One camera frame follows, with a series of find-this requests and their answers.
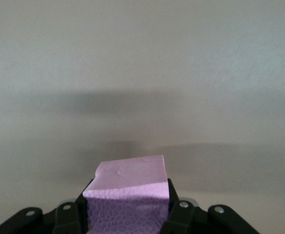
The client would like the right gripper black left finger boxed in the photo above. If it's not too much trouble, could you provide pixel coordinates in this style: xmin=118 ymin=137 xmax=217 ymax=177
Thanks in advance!
xmin=52 ymin=178 xmax=95 ymax=234

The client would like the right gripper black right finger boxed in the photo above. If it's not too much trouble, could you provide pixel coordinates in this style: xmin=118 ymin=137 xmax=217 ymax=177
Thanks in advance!
xmin=160 ymin=177 xmax=208 ymax=234

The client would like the pink foam cube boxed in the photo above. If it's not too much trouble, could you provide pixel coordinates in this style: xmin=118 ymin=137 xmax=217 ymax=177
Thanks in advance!
xmin=82 ymin=155 xmax=170 ymax=234

